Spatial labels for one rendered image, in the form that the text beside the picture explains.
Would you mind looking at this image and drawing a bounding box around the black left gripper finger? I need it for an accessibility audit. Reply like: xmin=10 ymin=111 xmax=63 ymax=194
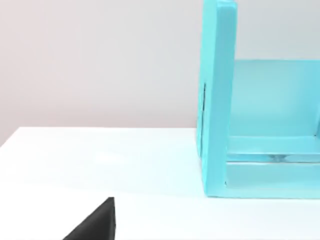
xmin=62 ymin=196 xmax=117 ymax=240

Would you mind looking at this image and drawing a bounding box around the light blue rack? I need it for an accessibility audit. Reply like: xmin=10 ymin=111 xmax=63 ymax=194
xmin=195 ymin=0 xmax=320 ymax=200

